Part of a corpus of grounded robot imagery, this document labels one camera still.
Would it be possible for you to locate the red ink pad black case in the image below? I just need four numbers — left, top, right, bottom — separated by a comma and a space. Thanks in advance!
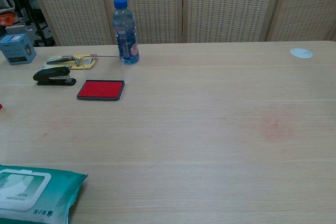
76, 79, 126, 101

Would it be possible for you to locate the clear ink pad lid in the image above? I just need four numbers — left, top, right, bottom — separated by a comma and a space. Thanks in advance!
83, 55, 126, 82

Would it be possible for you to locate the blue capped drink bottle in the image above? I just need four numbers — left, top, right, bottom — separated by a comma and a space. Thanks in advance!
112, 0, 140, 65

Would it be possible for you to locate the razor in yellow blister pack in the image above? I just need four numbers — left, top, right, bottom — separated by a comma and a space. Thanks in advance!
41, 53, 98, 70

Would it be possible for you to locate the woven wooden folding screen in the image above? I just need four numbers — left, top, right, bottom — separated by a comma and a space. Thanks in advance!
25, 0, 336, 47

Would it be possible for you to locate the black stapler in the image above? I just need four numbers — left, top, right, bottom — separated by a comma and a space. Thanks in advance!
33, 67, 77, 87

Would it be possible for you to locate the white round table grommet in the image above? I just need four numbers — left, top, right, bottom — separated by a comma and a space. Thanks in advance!
289, 47, 314, 59

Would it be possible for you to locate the black tripod stand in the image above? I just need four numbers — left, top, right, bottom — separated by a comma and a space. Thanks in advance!
15, 0, 56, 47

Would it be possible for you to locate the blue cardboard box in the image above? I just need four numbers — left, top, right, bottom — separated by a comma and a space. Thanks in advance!
0, 34, 37, 66

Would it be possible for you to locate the green wet wipes pack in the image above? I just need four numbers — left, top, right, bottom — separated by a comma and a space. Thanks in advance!
0, 165, 89, 224

